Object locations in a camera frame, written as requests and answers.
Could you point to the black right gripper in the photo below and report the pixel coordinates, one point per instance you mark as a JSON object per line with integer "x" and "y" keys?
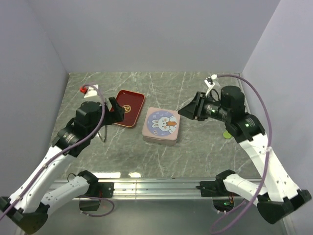
{"x": 194, "y": 109}

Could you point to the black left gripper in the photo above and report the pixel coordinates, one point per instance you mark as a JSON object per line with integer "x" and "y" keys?
{"x": 117, "y": 115}

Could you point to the grey metal tongs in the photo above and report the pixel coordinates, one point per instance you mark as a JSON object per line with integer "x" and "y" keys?
{"x": 102, "y": 134}

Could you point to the silver tin lid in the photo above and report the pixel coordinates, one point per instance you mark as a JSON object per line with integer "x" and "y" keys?
{"x": 161, "y": 124}

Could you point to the pink cookie tin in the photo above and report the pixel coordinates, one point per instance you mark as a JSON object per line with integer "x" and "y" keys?
{"x": 160, "y": 141}

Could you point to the green round cookie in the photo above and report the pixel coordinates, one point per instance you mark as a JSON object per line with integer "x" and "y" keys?
{"x": 227, "y": 135}

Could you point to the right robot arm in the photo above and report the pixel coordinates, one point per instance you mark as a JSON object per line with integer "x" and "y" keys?
{"x": 279, "y": 195}

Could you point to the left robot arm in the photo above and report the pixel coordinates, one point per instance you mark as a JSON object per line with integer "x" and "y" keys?
{"x": 31, "y": 204}

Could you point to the red lacquer tray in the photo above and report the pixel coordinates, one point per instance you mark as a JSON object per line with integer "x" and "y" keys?
{"x": 132, "y": 103}

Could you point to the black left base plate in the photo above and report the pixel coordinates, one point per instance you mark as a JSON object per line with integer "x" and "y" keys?
{"x": 103, "y": 190}

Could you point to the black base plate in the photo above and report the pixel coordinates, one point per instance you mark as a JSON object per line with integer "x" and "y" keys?
{"x": 103, "y": 190}
{"x": 212, "y": 189}

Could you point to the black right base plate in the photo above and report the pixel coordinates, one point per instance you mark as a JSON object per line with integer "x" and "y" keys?
{"x": 212, "y": 189}

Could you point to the aluminium front rail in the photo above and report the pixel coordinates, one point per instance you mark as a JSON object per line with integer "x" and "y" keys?
{"x": 156, "y": 189}

